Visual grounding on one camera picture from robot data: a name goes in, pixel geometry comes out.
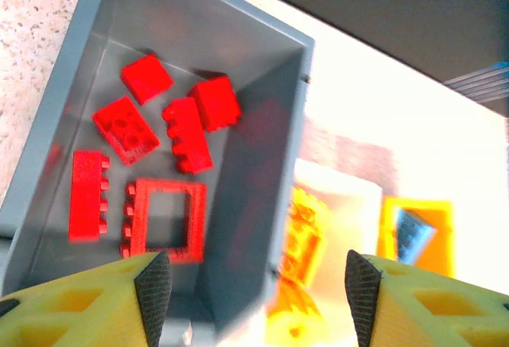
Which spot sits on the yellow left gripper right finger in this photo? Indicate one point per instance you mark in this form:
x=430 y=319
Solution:
x=437 y=315

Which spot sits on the yellow round lego piece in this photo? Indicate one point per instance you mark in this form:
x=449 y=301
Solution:
x=294 y=315

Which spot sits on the white plastic bin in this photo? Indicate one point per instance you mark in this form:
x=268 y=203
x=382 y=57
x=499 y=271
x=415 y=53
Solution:
x=350 y=203

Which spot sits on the red lego window frame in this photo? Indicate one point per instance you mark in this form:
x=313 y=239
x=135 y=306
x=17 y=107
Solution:
x=195 y=219

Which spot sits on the blue lego brick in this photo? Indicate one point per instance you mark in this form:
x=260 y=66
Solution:
x=413 y=235

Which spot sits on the yellow plastic bin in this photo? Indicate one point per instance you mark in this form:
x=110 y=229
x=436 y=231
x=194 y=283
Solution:
x=387 y=227

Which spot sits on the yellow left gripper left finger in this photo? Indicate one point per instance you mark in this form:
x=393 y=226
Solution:
x=87 y=315

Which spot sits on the long red lego brick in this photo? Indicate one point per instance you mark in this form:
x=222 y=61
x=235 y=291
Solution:
x=87 y=196

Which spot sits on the yellow lego window frame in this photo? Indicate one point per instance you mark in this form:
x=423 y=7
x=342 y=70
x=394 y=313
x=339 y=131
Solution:
x=302 y=235

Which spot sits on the grey plastic bin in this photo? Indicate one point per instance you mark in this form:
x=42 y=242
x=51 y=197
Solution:
x=191 y=24

